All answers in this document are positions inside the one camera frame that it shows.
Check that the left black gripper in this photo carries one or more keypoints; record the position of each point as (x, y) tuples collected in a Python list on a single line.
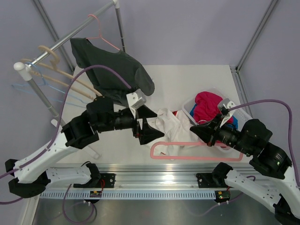
[(148, 133)]

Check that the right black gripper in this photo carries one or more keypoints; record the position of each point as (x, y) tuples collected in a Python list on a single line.
[(208, 132)]

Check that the white Coca-Cola t-shirt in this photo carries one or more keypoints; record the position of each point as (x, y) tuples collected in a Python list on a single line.
[(176, 128)]

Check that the pink plastic hanger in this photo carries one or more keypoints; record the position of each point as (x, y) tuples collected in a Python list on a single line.
[(199, 151)]

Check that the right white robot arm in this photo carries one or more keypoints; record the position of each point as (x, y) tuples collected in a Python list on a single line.
[(266, 158)]

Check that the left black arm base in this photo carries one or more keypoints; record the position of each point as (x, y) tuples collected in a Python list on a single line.
[(103, 180)]

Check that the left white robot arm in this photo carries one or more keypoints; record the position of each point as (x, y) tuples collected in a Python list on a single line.
[(80, 132)]

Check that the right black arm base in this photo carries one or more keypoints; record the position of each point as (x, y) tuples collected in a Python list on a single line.
[(205, 180)]

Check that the dark grey t-shirt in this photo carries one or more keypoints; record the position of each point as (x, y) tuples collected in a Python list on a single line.
[(120, 75)]

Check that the magenta cloth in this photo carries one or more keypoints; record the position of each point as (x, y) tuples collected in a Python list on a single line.
[(209, 101)]

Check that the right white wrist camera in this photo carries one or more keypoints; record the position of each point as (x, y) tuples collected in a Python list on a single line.
[(225, 107)]

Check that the aluminium mounting rail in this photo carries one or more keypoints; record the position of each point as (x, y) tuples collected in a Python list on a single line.
[(166, 176)]

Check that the white slotted cable duct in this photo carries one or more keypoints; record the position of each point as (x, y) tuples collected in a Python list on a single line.
[(130, 195)]

